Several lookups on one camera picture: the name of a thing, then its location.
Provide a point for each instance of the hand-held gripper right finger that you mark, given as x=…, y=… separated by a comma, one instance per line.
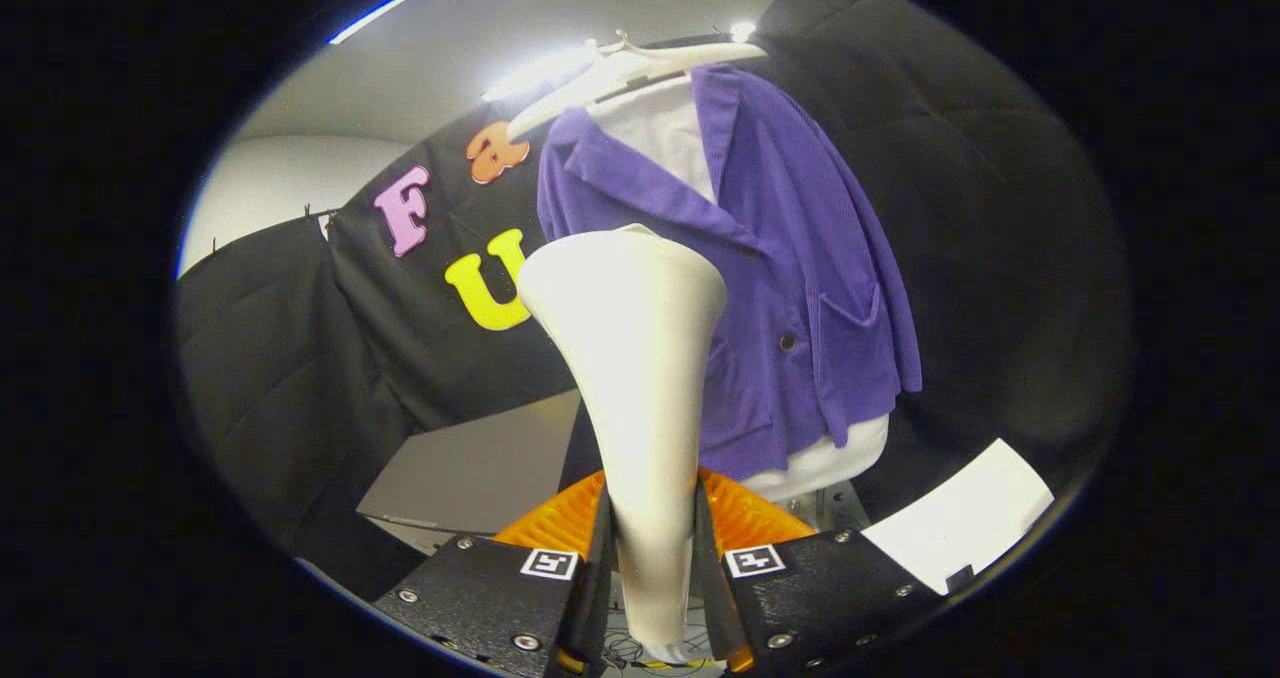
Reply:
x=708, y=568

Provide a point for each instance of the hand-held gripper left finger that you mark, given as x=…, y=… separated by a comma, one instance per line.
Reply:
x=601, y=568

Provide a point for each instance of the white garment steamer head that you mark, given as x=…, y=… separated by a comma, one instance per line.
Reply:
x=630, y=358

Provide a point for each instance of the purple jacket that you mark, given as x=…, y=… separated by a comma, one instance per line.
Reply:
x=800, y=258

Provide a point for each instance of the white garment form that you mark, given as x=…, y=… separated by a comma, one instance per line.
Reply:
x=665, y=133

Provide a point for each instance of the white clothes hanger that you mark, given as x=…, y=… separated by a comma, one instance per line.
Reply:
x=620, y=68

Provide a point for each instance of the metal form stand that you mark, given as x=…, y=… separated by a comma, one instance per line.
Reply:
x=835, y=508

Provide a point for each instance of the grey cabinet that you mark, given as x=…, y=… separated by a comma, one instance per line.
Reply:
x=470, y=468

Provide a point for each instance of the small black object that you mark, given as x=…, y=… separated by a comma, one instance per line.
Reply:
x=960, y=577

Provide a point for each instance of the white board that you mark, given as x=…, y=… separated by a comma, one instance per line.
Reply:
x=960, y=518

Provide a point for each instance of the black backdrop cloth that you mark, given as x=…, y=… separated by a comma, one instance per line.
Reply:
x=1000, y=258

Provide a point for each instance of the long ceiling light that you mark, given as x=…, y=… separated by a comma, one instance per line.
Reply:
x=540, y=76

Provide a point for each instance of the small ceiling light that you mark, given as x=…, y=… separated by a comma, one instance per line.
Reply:
x=743, y=31

